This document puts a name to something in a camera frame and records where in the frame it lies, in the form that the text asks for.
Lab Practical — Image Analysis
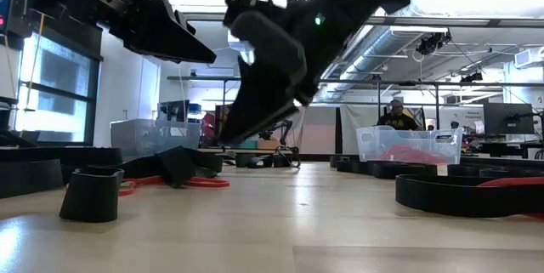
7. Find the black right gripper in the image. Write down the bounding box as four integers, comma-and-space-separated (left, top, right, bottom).
218, 9, 309, 145

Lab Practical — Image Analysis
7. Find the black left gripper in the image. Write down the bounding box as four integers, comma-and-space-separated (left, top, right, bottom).
95, 0, 217, 65

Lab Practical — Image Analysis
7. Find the grey translucent plastic basket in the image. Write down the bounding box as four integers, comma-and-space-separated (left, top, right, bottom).
110, 118, 203, 162

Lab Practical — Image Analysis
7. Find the pink hanging cloth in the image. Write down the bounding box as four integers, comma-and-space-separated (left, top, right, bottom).
299, 105, 337, 155

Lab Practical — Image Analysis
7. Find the white hanging cloth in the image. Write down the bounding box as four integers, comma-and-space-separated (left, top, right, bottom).
338, 105, 386, 155

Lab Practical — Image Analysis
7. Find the clear plastic basket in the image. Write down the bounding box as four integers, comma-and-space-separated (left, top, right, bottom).
355, 125, 463, 165

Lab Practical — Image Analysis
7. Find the large window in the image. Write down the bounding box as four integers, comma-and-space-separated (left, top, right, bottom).
14, 30, 102, 145

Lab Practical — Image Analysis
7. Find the black ceiling rig equipment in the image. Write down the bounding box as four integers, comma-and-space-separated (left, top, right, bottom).
415, 30, 452, 56

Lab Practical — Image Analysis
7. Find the grey overhead beam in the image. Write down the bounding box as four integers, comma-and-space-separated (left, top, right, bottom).
182, 12, 544, 26

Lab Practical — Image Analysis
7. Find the black background monitor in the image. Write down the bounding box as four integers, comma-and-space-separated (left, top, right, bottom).
483, 102, 536, 135

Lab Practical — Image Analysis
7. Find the background desk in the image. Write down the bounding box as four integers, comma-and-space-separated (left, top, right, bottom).
462, 134, 544, 159

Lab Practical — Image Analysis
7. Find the black pipe rail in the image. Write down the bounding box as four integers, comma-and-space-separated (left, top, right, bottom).
167, 75, 544, 155

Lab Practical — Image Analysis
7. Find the silver ceiling duct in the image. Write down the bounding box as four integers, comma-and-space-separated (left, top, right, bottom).
318, 4, 451, 94

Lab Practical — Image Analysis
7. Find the white wall unit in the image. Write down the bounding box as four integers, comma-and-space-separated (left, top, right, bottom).
513, 46, 544, 71

